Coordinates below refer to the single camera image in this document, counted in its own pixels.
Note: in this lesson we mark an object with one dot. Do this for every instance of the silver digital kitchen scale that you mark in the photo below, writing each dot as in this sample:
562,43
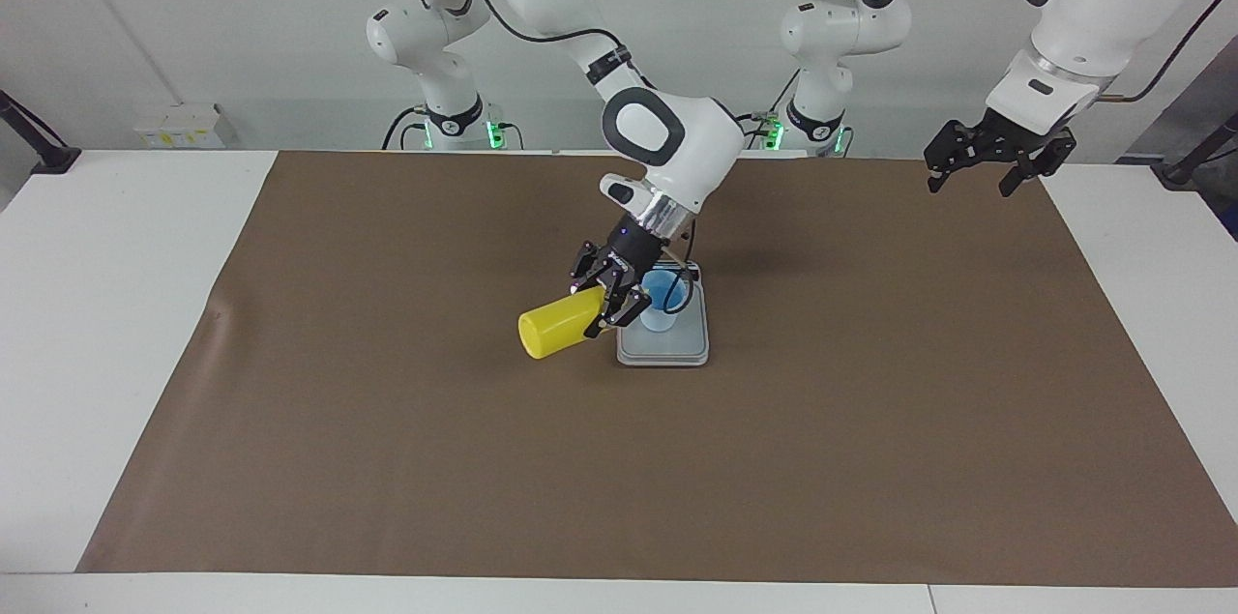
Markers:
677,348

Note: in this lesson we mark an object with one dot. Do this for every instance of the white wall outlet box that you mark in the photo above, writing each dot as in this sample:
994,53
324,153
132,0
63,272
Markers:
179,126

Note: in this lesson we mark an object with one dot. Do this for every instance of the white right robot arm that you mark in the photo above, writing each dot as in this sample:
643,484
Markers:
677,145

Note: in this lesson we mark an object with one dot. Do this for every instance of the black clamp stand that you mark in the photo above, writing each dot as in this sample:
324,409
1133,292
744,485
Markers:
1199,158
44,150

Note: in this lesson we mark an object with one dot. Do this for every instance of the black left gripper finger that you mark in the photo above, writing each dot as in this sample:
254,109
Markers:
938,167
1033,175

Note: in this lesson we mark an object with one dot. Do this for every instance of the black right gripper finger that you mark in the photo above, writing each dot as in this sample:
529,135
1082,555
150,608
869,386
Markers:
590,268
624,312

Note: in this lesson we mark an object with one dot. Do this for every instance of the brown table mat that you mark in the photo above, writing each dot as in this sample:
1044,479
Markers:
580,459

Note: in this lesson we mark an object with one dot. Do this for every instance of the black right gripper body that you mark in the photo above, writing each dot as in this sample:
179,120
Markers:
633,256

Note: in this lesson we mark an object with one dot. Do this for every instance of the light blue plastic cup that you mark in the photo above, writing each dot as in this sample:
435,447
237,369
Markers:
663,319

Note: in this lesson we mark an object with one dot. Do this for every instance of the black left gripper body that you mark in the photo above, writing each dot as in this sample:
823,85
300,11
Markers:
1014,145

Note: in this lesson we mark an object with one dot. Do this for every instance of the yellow squeeze seasoning bottle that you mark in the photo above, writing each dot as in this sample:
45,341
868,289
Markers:
551,329

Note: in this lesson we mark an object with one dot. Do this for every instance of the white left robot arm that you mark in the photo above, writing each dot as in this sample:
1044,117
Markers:
1103,5

